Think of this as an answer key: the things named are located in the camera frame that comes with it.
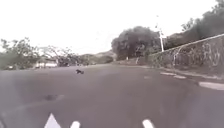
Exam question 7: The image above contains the group of green trees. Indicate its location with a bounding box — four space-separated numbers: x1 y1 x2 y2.
0 37 42 71

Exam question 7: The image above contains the pale kerb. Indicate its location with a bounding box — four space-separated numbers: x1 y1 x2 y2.
159 70 224 92

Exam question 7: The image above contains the robot's own part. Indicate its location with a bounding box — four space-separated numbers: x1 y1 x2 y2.
141 118 155 128
69 120 82 128

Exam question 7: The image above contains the grey asphalt road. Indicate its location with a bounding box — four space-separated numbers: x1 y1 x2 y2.
0 63 224 128

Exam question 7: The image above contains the white pole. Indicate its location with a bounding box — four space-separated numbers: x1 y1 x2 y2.
154 23 166 53

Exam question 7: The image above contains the row of dark trees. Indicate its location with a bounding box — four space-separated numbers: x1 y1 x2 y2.
163 0 224 51

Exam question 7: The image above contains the large dark tree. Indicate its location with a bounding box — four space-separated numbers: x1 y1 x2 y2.
110 25 162 62

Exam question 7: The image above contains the distant hill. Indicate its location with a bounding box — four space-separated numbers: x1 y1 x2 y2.
78 49 118 65

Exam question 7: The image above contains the white building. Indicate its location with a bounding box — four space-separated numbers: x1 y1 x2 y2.
34 57 60 69

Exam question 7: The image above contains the stone wall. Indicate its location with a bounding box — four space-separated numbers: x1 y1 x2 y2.
135 33 224 75

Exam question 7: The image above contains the small dark object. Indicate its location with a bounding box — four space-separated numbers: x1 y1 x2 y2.
75 68 85 75

